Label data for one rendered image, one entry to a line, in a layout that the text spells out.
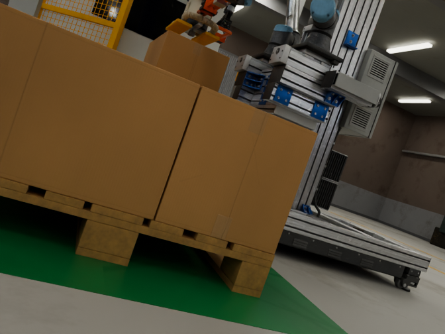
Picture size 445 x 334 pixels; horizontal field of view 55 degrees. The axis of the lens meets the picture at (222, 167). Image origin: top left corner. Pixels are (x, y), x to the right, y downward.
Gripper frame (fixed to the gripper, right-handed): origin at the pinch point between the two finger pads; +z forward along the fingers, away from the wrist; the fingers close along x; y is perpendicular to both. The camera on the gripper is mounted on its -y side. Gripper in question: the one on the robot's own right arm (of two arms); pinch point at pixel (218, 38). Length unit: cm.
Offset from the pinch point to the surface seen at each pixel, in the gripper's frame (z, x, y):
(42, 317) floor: 116, -76, 230
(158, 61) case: 42, -45, 60
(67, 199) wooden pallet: 103, -76, 192
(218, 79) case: 38, -8, 61
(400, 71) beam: -253, 603, -535
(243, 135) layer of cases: 71, -36, 193
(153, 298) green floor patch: 116, -52, 212
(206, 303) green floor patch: 116, -36, 208
